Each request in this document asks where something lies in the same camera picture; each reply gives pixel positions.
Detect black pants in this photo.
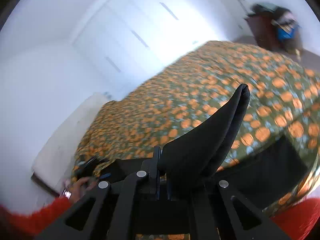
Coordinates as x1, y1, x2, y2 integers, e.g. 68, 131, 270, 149
73, 84, 308, 209

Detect left hand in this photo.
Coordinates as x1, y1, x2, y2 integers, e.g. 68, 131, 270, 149
68, 177, 97, 204

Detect smartphone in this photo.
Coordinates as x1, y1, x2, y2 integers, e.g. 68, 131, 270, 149
61, 189, 72, 199

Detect white headboard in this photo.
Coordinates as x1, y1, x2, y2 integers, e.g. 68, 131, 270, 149
31, 93, 110, 197

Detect red garment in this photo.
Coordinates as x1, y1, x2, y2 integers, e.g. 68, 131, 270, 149
1, 197, 72, 239

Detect green orange floral bedspread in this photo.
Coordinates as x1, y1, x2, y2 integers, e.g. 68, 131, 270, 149
71, 40, 320, 240

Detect dark brown wooden cabinet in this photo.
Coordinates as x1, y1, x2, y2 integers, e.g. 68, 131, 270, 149
245, 12, 280, 51

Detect pile of clothes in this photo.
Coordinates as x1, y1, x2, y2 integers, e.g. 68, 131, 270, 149
251, 2, 303, 57

